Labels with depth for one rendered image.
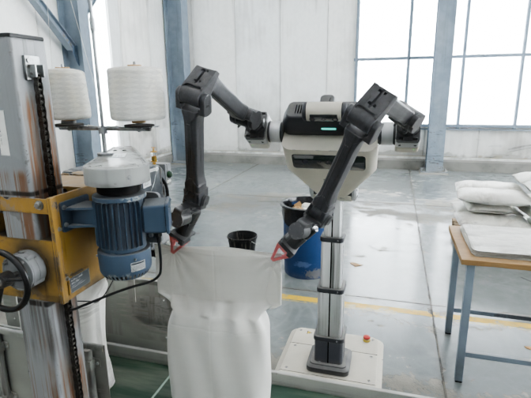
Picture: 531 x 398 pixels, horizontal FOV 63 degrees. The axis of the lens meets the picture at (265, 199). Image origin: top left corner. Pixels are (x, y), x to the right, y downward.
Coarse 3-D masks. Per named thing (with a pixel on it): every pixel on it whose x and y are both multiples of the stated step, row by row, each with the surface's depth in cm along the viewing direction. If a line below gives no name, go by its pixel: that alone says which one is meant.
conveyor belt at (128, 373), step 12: (120, 360) 206; (132, 360) 206; (120, 372) 197; (132, 372) 197; (144, 372) 197; (156, 372) 197; (168, 372) 197; (120, 384) 189; (132, 384) 189; (144, 384) 189; (156, 384) 189; (168, 384) 189; (120, 396) 181; (132, 396) 181; (144, 396) 181; (156, 396) 181; (168, 396) 181; (276, 396) 180; (288, 396) 180; (300, 396) 180; (312, 396) 180; (324, 396) 180; (336, 396) 180
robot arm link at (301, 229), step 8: (304, 216) 144; (328, 216) 144; (296, 224) 141; (304, 224) 139; (312, 224) 143; (320, 224) 146; (328, 224) 147; (288, 232) 142; (296, 232) 141; (304, 232) 140
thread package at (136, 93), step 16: (112, 80) 125; (128, 80) 124; (144, 80) 125; (160, 80) 130; (112, 96) 127; (128, 96) 125; (144, 96) 126; (160, 96) 130; (112, 112) 128; (128, 112) 126; (144, 112) 127; (160, 112) 131
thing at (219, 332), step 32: (192, 256) 161; (224, 256) 157; (256, 256) 157; (160, 288) 170; (192, 288) 165; (224, 288) 160; (256, 288) 160; (192, 320) 160; (224, 320) 158; (256, 320) 156; (192, 352) 163; (224, 352) 159; (256, 352) 158; (192, 384) 165; (224, 384) 161; (256, 384) 160
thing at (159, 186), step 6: (72, 168) 162; (78, 168) 163; (150, 168) 164; (150, 174) 164; (162, 174) 173; (156, 180) 169; (150, 186) 165; (156, 186) 169; (162, 186) 173; (162, 192) 174
